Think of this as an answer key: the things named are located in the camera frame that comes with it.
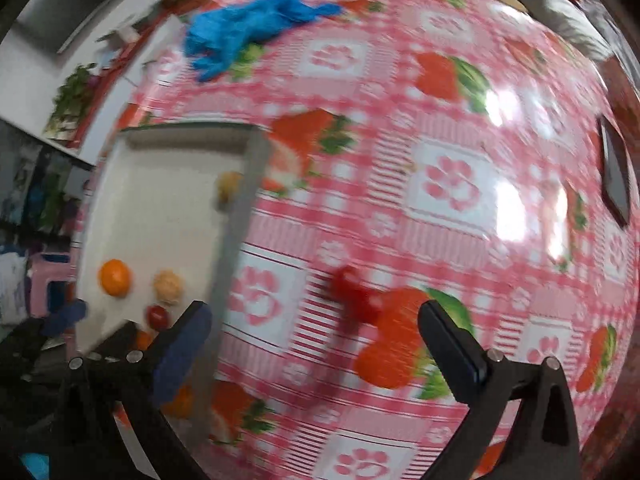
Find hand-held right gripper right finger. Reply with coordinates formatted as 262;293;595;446
419;301;583;480

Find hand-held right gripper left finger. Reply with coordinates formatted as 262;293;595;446
50;301;213;480

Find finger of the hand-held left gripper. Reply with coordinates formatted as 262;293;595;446
40;299;88;338
87;321;140;360

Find red cherry tomato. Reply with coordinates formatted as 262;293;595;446
145;305;170;332

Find orange mandarin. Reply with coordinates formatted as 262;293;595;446
98;259;133;299

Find tan walnut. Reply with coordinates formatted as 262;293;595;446
152;270;184;305

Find red strawberry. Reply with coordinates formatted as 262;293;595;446
325;265;386;341

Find grey felt tray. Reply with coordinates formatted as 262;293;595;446
75;122;271;461

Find tan longan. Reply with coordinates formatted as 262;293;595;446
216;171;244;206

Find person's left hand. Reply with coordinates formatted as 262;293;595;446
19;452;51;480

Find pink plastic stool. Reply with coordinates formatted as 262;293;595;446
27;252;76;321

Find strawberry print pink tablecloth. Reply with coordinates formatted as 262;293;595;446
75;0;640;480

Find dark cluttered shelf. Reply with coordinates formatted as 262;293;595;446
0;120;93;261

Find green potted plant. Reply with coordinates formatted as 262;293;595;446
45;62;101;141

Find black smartphone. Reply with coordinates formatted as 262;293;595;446
597;115;632;228

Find blue rubber gloves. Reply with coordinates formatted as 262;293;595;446
184;0;343;83

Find grey cloth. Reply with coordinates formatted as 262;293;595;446
492;0;613;61

